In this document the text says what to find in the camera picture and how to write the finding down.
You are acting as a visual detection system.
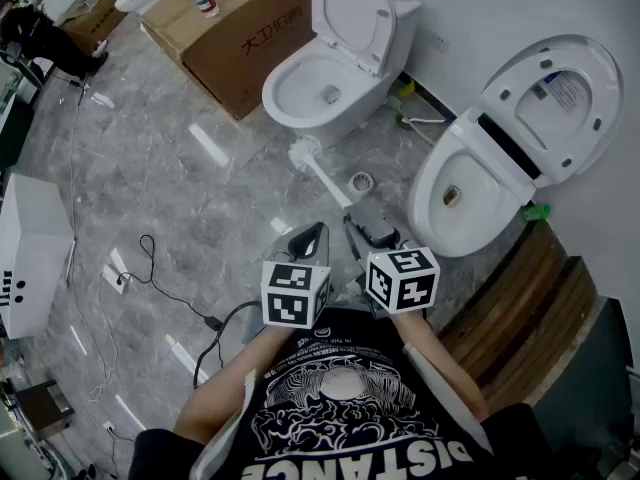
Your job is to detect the person's left forearm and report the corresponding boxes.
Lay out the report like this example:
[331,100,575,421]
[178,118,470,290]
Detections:
[172,323,296,447]

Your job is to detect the white smart toilet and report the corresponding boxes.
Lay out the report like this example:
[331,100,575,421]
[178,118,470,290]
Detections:
[405,33,625,259]

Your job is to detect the brown wooden slat platform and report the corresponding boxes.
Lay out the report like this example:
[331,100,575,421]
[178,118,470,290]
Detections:
[437,220,599,414]

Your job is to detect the large brown cardboard box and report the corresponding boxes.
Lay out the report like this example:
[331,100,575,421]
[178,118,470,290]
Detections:
[139,0,321,122]

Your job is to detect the white floor socket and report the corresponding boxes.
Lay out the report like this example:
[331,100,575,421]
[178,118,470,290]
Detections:
[102,262,132,295]

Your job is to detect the round white floor drain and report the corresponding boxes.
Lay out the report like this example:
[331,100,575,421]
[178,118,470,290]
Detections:
[348,171,375,197]

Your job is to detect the person's black printed t-shirt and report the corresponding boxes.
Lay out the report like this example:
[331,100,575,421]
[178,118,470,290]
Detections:
[127,307,556,480]

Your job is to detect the dark wooden stool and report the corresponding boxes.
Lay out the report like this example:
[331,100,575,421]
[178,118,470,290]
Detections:
[12,377,76,442]

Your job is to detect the white strap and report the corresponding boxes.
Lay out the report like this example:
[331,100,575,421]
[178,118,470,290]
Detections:
[402,342,496,454]
[189,367,259,480]

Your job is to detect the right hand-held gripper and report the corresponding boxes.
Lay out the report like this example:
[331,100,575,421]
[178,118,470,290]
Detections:
[342,205,442,316]

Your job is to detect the white water hose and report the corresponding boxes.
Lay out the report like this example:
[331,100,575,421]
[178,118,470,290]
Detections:
[394,110,456,147]

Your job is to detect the white cabinet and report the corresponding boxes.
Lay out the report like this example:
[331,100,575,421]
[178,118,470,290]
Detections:
[0,172,76,340]

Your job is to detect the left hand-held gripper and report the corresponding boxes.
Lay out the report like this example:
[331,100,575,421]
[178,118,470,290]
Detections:
[260,221,333,330]

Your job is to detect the small brown cardboard box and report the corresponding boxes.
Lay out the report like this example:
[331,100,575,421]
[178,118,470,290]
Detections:
[58,0,129,57]

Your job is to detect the person's right forearm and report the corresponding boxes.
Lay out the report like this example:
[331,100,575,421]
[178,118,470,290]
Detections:
[389,310,491,424]

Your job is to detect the white toilet with round lid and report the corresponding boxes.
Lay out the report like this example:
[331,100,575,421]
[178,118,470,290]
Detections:
[261,0,421,147]

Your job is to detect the white toilet brush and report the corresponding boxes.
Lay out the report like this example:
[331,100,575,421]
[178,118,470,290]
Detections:
[287,135,355,210]

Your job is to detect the black power cable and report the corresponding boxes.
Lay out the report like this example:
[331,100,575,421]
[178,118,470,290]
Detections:
[117,234,264,389]

